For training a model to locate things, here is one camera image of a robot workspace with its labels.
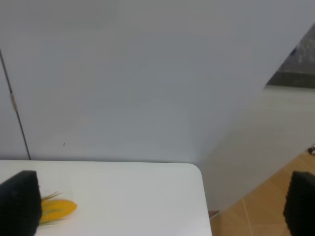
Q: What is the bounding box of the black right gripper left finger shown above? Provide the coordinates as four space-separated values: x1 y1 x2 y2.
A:
0 170 42 236

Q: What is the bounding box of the toy corn cob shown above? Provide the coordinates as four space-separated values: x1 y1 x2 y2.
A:
39 192 77 226

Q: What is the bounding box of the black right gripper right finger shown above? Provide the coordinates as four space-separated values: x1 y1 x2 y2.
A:
283 171 315 236

